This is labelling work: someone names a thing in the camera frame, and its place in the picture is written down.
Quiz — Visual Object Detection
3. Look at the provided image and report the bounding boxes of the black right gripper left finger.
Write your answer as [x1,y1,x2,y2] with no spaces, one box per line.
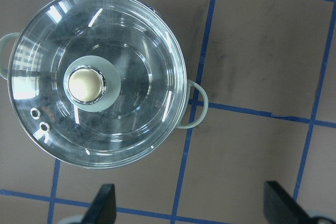
[80,184,116,224]

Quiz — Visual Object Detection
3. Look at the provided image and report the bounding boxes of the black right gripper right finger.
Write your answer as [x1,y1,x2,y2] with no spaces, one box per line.
[263,181,318,224]

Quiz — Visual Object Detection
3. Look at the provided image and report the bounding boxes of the glass pot lid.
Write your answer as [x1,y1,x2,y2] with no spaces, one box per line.
[7,0,187,167]

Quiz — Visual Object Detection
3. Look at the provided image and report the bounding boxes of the mint green electric pot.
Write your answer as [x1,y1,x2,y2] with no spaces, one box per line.
[0,0,209,168]

